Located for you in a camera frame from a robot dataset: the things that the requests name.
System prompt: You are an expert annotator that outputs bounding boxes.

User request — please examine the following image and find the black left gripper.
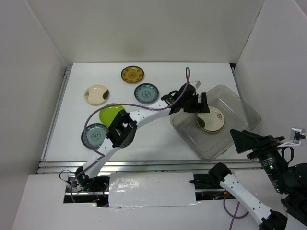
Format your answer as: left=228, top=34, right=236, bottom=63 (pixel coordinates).
left=181, top=92, right=210, bottom=114

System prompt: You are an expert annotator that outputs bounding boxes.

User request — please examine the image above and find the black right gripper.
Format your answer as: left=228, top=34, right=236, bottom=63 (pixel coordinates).
left=228, top=126, right=289, bottom=190

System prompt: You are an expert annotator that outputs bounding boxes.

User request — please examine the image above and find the large cream plate dark patch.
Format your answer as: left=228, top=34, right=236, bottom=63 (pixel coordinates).
left=196, top=106, right=225, bottom=133

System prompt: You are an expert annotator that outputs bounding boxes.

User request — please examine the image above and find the large blue patterned plate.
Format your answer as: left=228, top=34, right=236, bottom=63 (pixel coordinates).
left=134, top=83, right=159, bottom=104

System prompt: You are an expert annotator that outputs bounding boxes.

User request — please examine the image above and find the lime green plate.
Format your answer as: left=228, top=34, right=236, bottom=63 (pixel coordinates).
left=99, top=103, right=124, bottom=127

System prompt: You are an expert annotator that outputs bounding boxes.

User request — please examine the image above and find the small blue patterned plate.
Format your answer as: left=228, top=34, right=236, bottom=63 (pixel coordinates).
left=81, top=123, right=108, bottom=149

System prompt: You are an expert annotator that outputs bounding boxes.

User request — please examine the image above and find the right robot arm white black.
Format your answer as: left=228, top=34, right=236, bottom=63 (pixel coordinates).
left=209, top=128, right=307, bottom=230

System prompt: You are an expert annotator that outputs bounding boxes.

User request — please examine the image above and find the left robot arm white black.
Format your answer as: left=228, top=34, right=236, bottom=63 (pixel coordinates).
left=75, top=81, right=210, bottom=191

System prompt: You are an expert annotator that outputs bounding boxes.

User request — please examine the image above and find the clear plastic bin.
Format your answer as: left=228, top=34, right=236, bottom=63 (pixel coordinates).
left=170, top=85, right=261, bottom=161

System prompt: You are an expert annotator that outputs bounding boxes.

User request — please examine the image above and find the yellow patterned plate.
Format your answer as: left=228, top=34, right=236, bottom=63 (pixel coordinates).
left=120, top=66, right=144, bottom=84

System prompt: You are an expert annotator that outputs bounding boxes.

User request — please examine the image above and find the white front cover panel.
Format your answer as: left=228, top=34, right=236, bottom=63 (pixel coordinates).
left=108, top=172, right=196, bottom=207

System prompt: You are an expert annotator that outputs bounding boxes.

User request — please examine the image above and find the cream plate with dark patch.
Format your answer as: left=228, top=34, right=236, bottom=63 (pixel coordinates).
left=84, top=84, right=109, bottom=105

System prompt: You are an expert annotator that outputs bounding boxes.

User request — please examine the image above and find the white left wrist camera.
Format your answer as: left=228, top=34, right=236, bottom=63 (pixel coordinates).
left=189, top=80, right=201, bottom=89

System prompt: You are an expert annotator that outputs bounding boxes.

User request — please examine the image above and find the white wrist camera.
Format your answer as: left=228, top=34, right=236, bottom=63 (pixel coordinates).
left=189, top=80, right=201, bottom=89
left=279, top=127, right=307, bottom=148

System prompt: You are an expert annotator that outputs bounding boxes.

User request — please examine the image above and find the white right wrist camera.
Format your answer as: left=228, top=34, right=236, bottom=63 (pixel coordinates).
left=279, top=127, right=307, bottom=148

